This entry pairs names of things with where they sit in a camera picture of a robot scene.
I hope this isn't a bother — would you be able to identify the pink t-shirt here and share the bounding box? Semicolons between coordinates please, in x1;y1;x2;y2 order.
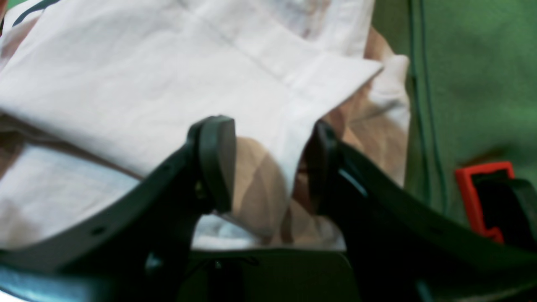
0;0;411;251

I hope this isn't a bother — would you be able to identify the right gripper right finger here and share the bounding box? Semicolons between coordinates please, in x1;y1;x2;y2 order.
305;122;536;302

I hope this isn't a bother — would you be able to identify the grey-green table cloth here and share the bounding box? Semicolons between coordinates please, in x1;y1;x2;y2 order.
373;0;537;227

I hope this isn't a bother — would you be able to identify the red black right clamp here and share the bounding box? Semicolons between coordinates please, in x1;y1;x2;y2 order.
455;162;537;252

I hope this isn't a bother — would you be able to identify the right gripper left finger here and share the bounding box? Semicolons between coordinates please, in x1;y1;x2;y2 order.
1;115;237;302

